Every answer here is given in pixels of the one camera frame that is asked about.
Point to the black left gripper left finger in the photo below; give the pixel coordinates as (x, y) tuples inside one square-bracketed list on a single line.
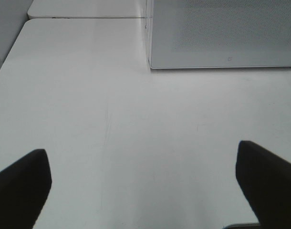
[(24, 188)]

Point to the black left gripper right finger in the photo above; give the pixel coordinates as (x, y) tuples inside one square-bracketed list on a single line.
[(265, 180)]

